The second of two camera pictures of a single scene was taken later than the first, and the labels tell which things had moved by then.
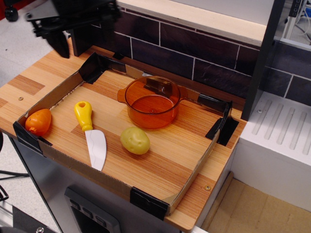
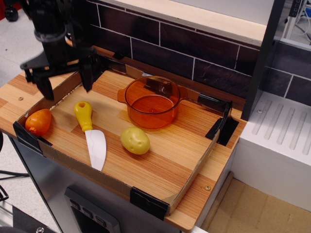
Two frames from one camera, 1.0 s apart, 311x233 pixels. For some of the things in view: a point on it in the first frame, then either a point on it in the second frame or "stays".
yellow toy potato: (135, 141) stays
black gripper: (56, 16) -> (60, 56)
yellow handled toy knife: (96, 139) stays
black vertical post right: (256, 85) stays
